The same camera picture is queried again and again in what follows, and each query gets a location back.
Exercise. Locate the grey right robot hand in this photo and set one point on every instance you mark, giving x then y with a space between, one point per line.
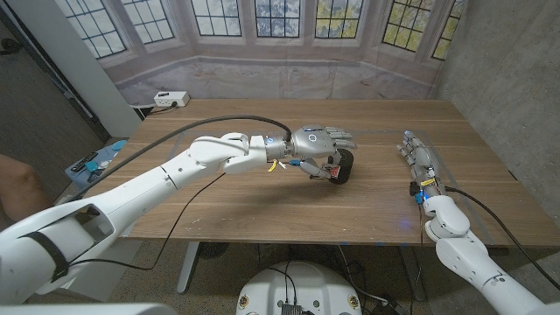
420 162

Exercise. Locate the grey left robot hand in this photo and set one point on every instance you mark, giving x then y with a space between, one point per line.
315 142

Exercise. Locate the red white matchbox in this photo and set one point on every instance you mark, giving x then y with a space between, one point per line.
335 172

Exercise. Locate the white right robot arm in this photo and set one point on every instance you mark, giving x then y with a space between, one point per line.
464 254

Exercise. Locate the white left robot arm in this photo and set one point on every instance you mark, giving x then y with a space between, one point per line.
153 184

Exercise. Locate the black cylindrical speaker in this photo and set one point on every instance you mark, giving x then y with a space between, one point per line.
347 164

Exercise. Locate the printed window backdrop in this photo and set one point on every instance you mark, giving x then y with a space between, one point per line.
280 79

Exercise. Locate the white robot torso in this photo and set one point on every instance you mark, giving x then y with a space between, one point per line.
302 284

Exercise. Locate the black round floor fan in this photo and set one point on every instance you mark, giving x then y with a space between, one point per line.
214 250

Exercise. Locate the white power strip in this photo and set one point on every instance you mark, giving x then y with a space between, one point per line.
170 99

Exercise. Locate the white table leg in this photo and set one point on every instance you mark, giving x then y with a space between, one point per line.
188 267

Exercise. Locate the blue tray with remote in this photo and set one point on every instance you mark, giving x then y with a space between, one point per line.
98 159

